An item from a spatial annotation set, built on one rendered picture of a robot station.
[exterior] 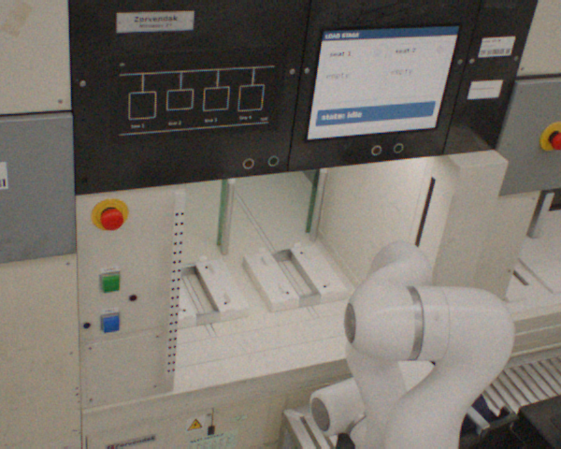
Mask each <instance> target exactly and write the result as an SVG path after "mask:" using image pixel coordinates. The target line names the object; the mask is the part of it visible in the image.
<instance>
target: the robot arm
mask: <svg viewBox="0 0 561 449"><path fill-rule="evenodd" d="M431 282H432V268H431V265H430V262H429V260H428V258H427V257H426V256H425V254H424V252H423V251H422V250H421V249H420V248H418V247H416V246H415V245H414V244H412V243H410V242H407V241H394V242H391V243H389V244H387V245H385V246H384V247H383V248H381V249H380V250H379V251H378V252H377V254H376V255H375V257H374V258H373V260H372V262H371V264H370V267H369V269H368V272H367V277H366V279H365V280H364V281H363V282H362V283H361V284H360V285H359V286H358V287H357V288H355V290H354V291H353V292H352V296H351V297H350V299H349V301H348V303H347V306H346V309H345V313H344V322H343V326H344V330H345V335H346V338H347V342H346V348H345V355H346V360H347V363H348V366H349V369H350V371H351V373H352V378H350V380H347V381H345V382H342V383H339V384H333V385H331V386H328V387H326V388H323V389H320V390H318V391H315V392H313V393H312V394H311V396H310V401H309V408H310V413H311V416H312V419H313V422H315V424H316V426H317V428H318V429H319V430H320V431H321V432H322V433H323V434H324V435H326V436H333V435H337V434H339V433H342V432H343V433H347V434H348V435H349V436H350V437H351V439H352V442H353V443H354V445H356V446H357V448H358V449H457V448H459V440H460V430H461V426H462V423H463V420H464V417H465V415H466V413H467V411H468V409H469V407H470V406H471V405H472V403H473V402H474V401H475V399H476V398H477V396H478V395H480V394H481V393H482V391H483V390H484V389H485V388H486V387H487V386H488V385H489V384H490V383H491V382H492V381H493V380H494V379H495V378H496V377H497V375H498V374H499V373H500V372H501V371H502V370H503V369H504V368H505V366H506V364H507V363H508V361H509V358H510V355H511V350H512V347H513V344H514V332H515V331H514V321H513V320H512V317H511V312H510V310H509V309H508V307H507V305H506V304H505V303H504V302H503V301H502V300H500V299H499V298H498V297H496V296H495V294H493V293H491V292H489V291H486V290H483V289H479V288H472V287H458V286H431ZM433 361H436V364H435V363H434V362H433ZM434 365H435V366H434Z"/></svg>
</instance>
